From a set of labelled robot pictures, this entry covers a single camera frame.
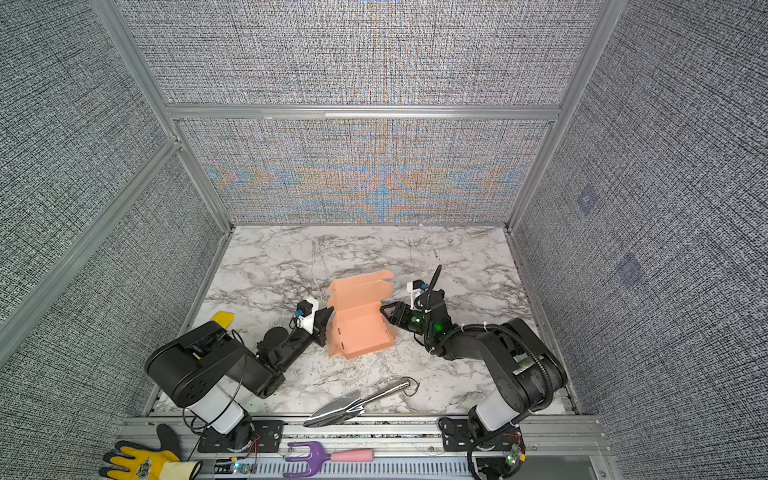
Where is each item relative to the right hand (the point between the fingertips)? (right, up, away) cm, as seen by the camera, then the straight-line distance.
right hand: (383, 304), depth 88 cm
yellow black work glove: (-55, -32, -20) cm, 67 cm away
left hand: (-13, 0, -4) cm, 14 cm away
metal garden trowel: (-9, -25, -10) cm, 29 cm away
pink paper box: (-8, -6, 0) cm, 10 cm away
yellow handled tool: (-50, -6, +7) cm, 51 cm away
